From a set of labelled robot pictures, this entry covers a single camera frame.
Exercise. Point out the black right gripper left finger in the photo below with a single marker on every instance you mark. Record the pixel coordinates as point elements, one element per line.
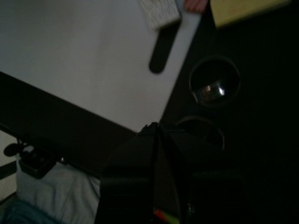
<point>128,180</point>

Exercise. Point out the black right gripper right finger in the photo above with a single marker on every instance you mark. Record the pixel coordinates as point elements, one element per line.
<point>209,195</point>

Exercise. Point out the medium round cookie cutter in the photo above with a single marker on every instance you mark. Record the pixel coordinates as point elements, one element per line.
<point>196,117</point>

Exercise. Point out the red green toy piece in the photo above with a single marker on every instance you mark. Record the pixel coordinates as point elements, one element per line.
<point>165,217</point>

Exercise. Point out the light blue cloth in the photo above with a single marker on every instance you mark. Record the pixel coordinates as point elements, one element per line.
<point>57,189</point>

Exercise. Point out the black clamp device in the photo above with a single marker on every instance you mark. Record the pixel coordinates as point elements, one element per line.
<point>35,164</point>

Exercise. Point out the white panel with black stripe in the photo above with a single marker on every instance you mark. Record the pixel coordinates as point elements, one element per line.
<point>5,189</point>

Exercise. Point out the white toy appliance box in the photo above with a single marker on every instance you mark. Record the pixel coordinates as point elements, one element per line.
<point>77,58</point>

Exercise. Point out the pink red toy piece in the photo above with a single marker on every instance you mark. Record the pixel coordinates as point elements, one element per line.
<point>193,5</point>

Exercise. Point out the yellow flat block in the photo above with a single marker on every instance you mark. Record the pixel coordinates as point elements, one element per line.
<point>240,10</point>

